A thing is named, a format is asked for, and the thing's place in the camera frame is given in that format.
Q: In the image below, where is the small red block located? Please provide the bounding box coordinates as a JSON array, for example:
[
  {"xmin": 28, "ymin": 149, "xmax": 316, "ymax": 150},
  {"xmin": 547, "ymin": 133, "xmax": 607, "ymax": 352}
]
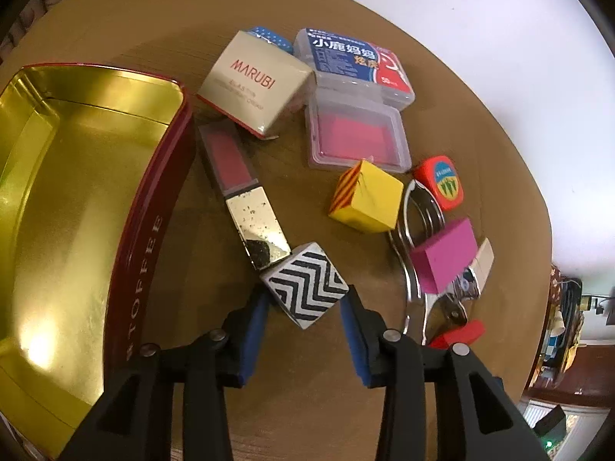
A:
[{"xmin": 427, "ymin": 320, "xmax": 486, "ymax": 350}]

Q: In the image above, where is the magenta block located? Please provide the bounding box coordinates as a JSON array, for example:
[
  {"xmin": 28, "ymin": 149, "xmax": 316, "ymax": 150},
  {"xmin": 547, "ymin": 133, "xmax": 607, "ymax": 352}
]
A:
[{"xmin": 410, "ymin": 217, "xmax": 477, "ymax": 294}]

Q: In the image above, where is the black white zigzag cube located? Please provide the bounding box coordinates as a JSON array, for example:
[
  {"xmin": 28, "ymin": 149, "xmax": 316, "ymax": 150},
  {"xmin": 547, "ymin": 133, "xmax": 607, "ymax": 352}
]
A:
[{"xmin": 261, "ymin": 242, "xmax": 349, "ymax": 330}]

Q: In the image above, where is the red tape measure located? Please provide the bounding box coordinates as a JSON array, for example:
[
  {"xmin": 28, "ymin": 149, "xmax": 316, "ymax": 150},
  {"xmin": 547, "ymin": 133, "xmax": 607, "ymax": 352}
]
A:
[{"xmin": 413, "ymin": 155, "xmax": 464, "ymax": 211}]

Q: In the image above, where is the yellow striped cube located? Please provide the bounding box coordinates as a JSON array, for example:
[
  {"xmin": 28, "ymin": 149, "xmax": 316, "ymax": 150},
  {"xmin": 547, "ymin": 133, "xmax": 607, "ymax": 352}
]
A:
[{"xmin": 328, "ymin": 160, "xmax": 404, "ymax": 233}]

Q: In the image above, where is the red gold lipstick tube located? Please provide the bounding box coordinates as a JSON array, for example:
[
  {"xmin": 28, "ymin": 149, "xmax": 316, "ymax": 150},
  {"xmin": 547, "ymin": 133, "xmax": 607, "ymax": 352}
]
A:
[{"xmin": 198, "ymin": 119, "xmax": 291, "ymax": 272}]

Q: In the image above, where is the clear box with red packet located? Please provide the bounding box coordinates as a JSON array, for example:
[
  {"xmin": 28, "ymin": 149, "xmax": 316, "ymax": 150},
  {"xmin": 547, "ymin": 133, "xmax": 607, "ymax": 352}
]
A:
[{"xmin": 304, "ymin": 88, "xmax": 412, "ymax": 174}]

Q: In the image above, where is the beige Marubi box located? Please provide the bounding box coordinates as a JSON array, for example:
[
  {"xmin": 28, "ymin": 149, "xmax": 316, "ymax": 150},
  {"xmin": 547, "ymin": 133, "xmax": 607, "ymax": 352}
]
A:
[{"xmin": 197, "ymin": 30, "xmax": 315, "ymax": 139}]

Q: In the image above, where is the dark wooden side furniture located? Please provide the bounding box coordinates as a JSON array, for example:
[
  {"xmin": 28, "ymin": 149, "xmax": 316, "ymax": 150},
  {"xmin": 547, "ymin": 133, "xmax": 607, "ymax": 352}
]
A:
[{"xmin": 520, "ymin": 263, "xmax": 615, "ymax": 461}]

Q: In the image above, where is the red gold toffee tin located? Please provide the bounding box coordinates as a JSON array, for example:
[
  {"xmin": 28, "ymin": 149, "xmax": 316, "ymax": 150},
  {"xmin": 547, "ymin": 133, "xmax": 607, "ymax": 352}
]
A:
[{"xmin": 1, "ymin": 63, "xmax": 195, "ymax": 459}]

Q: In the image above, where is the clear floss pick box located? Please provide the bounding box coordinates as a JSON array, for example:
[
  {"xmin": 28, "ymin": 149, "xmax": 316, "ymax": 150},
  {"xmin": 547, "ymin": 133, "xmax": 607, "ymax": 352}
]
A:
[{"xmin": 293, "ymin": 28, "xmax": 416, "ymax": 111}]

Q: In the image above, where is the blue dotted small box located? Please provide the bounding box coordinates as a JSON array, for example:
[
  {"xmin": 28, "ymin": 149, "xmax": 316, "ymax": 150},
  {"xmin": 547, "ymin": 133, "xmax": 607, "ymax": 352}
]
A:
[{"xmin": 247, "ymin": 26, "xmax": 294, "ymax": 55}]

